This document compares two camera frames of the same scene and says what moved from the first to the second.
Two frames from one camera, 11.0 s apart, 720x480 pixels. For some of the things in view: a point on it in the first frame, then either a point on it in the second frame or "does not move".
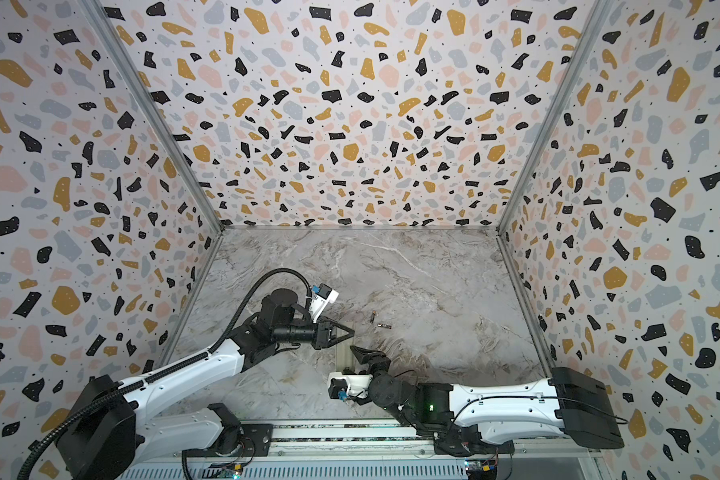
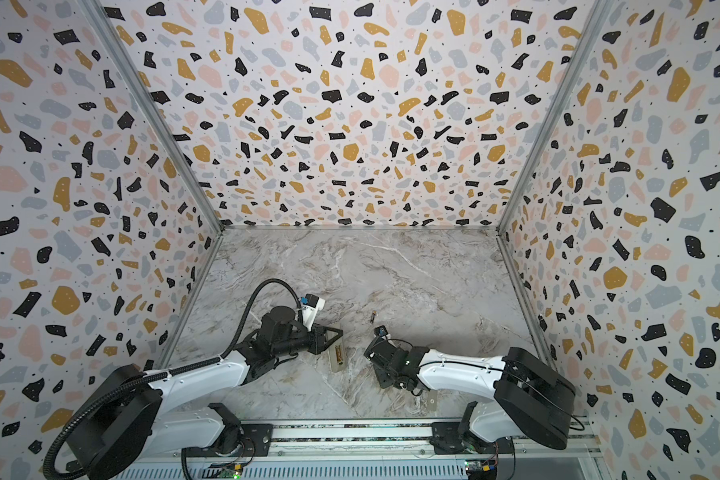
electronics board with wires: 223,471 does not move
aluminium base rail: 370,449 does not move
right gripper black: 369,365 → 384,357
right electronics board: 481,470 does not move
